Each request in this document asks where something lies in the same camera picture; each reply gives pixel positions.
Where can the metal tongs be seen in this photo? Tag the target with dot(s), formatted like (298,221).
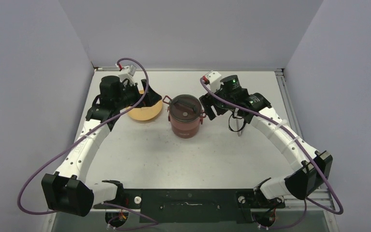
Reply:
(240,129)

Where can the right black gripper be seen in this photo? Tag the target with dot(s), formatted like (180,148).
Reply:
(207,102)

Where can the red steel bowl tall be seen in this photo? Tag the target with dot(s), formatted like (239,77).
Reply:
(186,133)

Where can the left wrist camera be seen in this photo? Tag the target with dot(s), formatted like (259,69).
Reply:
(126,72)

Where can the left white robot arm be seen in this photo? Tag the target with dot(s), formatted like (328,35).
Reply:
(66,190)

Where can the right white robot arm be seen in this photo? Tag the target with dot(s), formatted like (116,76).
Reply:
(310,167)

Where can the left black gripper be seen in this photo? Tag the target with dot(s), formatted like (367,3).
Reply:
(150,98)

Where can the aluminium frame rail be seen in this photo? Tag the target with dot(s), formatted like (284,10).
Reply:
(148,155)

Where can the grey transparent lid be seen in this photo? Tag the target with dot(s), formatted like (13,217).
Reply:
(185,107)

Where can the orange plastic plate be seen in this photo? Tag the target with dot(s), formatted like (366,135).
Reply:
(146,113)

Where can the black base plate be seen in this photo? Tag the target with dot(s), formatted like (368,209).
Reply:
(196,205)

